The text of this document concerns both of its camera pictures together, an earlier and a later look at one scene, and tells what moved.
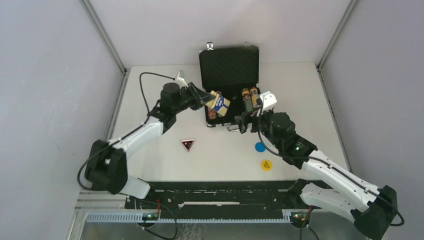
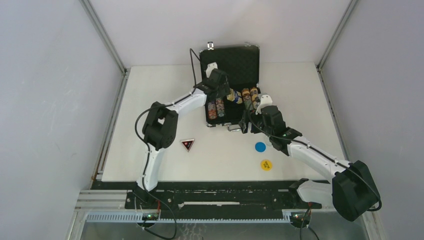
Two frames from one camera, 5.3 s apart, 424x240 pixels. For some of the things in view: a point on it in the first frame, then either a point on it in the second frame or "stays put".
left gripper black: [199, 97] to [225, 89]
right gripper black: [253, 117] stays put
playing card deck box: [220, 104] to [235, 96]
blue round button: [259, 147] stays put
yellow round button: [266, 165] stays put
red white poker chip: [212, 115] stays put
